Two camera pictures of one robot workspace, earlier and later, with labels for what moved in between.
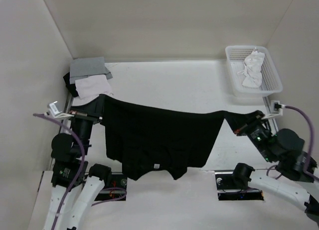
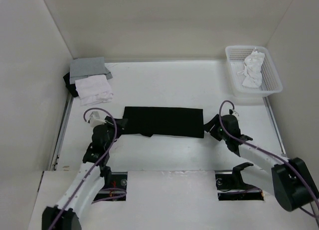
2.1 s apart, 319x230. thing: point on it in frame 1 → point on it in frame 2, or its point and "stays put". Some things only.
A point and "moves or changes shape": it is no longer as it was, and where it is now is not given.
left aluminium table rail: x=65 y=127 stays put
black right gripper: x=241 y=130 → x=208 y=126
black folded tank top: x=71 y=87 stays put
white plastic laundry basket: x=252 y=71 stays put
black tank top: x=148 y=140 moves or changes shape
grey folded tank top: x=83 y=67 stays put
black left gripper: x=85 y=112 → x=120 y=124
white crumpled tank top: x=252 y=76 stays put
